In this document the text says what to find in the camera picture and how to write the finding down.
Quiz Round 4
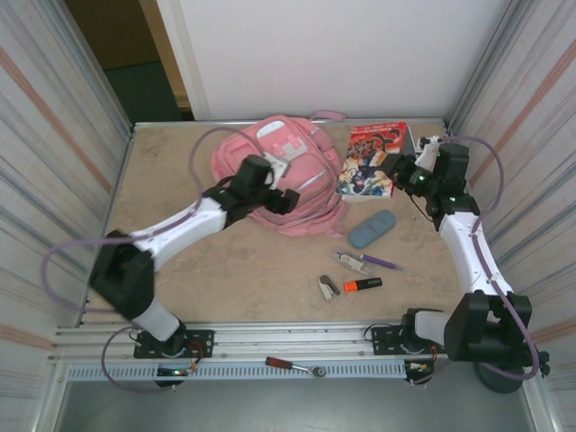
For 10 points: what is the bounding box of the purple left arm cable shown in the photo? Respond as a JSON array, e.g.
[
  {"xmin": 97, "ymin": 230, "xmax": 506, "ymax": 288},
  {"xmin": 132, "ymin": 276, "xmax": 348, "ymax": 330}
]
[{"xmin": 41, "ymin": 126, "xmax": 271, "ymax": 396}]

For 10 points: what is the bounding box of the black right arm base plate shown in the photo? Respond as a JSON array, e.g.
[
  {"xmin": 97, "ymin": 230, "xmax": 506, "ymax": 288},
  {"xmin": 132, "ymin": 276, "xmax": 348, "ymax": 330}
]
[{"xmin": 371, "ymin": 326, "xmax": 453, "ymax": 359}]

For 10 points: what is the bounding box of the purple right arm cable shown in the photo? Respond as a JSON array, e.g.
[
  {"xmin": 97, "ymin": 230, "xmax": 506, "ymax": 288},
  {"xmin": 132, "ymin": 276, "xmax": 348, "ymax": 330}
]
[{"xmin": 413, "ymin": 134, "xmax": 540, "ymax": 387}]

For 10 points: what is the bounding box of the grey-blue pencil case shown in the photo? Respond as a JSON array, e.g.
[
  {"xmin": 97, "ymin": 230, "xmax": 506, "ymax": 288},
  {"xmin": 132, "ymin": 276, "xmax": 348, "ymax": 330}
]
[{"xmin": 348, "ymin": 209, "xmax": 398, "ymax": 249}]

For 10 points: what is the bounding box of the corrugated side panel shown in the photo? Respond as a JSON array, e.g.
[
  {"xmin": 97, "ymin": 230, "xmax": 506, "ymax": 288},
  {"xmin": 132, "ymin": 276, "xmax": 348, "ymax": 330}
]
[
  {"xmin": 443, "ymin": 0, "xmax": 576, "ymax": 432},
  {"xmin": 0, "ymin": 0, "xmax": 136, "ymax": 432}
]

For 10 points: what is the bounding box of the orange black highlighter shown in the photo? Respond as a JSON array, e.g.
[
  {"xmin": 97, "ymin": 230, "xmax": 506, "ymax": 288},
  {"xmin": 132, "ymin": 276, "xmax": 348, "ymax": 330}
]
[{"xmin": 343, "ymin": 276, "xmax": 383, "ymax": 293}]

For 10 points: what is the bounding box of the aluminium front rail frame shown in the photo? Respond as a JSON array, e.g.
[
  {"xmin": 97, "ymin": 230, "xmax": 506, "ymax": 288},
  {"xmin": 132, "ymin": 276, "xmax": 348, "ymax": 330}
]
[{"xmin": 48, "ymin": 319, "xmax": 532, "ymax": 365}]

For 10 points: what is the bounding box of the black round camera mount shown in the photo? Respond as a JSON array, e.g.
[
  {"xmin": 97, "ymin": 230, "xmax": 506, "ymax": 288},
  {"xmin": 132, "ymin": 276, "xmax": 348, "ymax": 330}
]
[{"xmin": 473, "ymin": 350, "xmax": 553, "ymax": 395}]

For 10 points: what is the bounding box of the slotted grey cable duct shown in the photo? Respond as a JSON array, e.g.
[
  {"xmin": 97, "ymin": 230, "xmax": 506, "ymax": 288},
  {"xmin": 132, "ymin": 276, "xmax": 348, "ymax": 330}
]
[{"xmin": 66, "ymin": 362, "xmax": 409, "ymax": 382}]

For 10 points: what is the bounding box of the red-handled ratchet wrench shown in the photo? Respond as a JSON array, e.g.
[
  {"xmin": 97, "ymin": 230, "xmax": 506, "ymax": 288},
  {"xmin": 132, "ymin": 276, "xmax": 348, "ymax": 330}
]
[{"xmin": 265, "ymin": 355, "xmax": 329, "ymax": 378}]

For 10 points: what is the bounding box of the aluminium back rail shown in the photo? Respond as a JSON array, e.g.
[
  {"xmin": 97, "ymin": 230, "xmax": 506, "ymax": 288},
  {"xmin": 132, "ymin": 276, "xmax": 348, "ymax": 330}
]
[{"xmin": 132, "ymin": 117, "xmax": 451, "ymax": 130}]

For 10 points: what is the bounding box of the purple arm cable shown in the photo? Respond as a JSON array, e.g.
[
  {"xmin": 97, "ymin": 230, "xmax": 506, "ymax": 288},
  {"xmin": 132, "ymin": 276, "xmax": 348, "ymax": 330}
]
[
  {"xmin": 413, "ymin": 134, "xmax": 540, "ymax": 387},
  {"xmin": 41, "ymin": 126, "xmax": 271, "ymax": 396}
]

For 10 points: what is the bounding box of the red comic book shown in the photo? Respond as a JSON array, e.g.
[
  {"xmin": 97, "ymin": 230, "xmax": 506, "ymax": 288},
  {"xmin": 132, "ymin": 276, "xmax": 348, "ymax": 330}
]
[{"xmin": 336, "ymin": 121, "xmax": 413, "ymax": 203}]

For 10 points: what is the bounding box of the clear plastic small case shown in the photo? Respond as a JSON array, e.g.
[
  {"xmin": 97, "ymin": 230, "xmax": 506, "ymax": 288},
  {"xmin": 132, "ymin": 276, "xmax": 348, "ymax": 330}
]
[{"xmin": 332, "ymin": 250, "xmax": 374, "ymax": 276}]

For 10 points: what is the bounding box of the small grey stapler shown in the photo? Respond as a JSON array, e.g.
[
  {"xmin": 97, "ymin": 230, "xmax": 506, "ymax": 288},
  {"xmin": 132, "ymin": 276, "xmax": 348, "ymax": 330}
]
[{"xmin": 318, "ymin": 274, "xmax": 338, "ymax": 302}]

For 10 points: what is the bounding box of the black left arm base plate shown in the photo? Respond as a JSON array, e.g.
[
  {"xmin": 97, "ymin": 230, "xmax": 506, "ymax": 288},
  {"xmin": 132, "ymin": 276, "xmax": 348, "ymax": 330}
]
[{"xmin": 133, "ymin": 329, "xmax": 215, "ymax": 360}]

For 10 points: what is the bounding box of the pink student backpack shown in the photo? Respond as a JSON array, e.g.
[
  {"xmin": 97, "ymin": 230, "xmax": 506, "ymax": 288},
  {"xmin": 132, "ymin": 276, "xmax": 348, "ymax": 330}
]
[{"xmin": 211, "ymin": 110, "xmax": 350, "ymax": 239}]

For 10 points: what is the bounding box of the purple pen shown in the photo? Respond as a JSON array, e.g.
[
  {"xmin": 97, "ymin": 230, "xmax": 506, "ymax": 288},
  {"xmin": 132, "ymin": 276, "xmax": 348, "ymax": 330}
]
[{"xmin": 361, "ymin": 253, "xmax": 404, "ymax": 272}]

